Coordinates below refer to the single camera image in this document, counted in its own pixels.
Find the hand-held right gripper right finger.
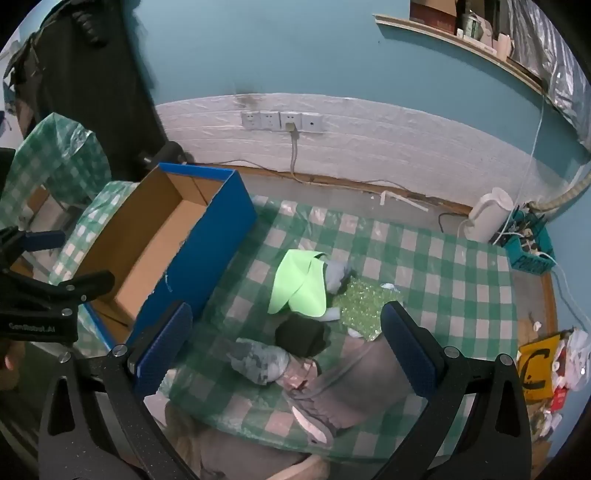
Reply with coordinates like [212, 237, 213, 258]
[379, 301, 536, 480]

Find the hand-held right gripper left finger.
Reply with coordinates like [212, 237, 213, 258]
[39, 301, 204, 480]

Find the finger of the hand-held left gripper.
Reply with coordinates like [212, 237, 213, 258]
[0, 270, 115, 319]
[0, 225, 66, 278]

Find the blue cardboard box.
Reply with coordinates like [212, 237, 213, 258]
[76, 162, 258, 352]

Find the black sock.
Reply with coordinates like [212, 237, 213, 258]
[274, 315, 329, 357]

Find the neon green cloth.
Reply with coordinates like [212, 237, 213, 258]
[267, 249, 331, 319]

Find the grey garment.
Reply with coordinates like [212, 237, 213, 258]
[281, 330, 430, 446]

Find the green sequined cloth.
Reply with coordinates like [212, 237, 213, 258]
[332, 276, 404, 343]

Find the green checkered plastic tablecloth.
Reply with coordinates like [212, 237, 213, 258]
[46, 180, 520, 462]

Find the green checkered plastic sheet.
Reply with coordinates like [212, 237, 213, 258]
[0, 112, 139, 287]

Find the grey camouflage sock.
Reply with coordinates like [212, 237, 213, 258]
[229, 338, 291, 386]

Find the grey plush ball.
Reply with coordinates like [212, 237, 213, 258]
[321, 258, 354, 294]

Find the yellow bag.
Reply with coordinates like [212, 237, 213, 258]
[517, 335, 561, 401]

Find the teal plastic basket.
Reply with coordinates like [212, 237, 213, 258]
[503, 208, 555, 278]

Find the white trim strip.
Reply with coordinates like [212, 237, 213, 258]
[379, 190, 430, 213]

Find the black hanging garment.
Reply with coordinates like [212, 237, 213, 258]
[4, 0, 169, 181]

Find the white electric kettle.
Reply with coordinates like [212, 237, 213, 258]
[464, 187, 515, 244]

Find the white power strip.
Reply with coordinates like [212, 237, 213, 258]
[512, 231, 555, 259]

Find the white plastic trash bag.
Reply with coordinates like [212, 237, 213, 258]
[554, 328, 591, 393]

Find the wooden window sill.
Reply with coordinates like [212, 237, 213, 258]
[374, 14, 548, 95]

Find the silver foil curtain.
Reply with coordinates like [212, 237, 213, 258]
[505, 0, 591, 148]

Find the brown cardboard box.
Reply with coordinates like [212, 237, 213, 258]
[410, 0, 458, 34]

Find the black cable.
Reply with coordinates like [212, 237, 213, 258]
[438, 211, 472, 234]

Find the corrugated hose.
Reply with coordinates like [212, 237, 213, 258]
[531, 178, 591, 213]

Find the grey plug cable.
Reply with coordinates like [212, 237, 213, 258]
[285, 122, 302, 178]

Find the white hanging cable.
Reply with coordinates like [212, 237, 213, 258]
[492, 90, 546, 245]

